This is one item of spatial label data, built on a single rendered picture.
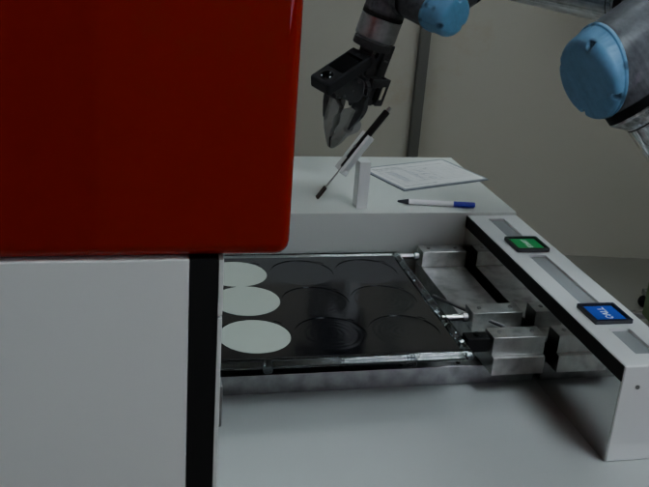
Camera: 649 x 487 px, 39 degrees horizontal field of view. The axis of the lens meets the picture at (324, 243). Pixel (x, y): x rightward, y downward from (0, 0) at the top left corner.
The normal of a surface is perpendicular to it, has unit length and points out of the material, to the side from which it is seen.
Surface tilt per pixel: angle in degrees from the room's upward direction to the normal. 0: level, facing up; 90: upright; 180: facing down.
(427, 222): 90
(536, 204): 90
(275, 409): 0
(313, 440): 0
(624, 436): 90
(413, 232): 90
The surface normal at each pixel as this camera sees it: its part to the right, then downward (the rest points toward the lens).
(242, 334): 0.07, -0.93
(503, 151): 0.06, 0.36
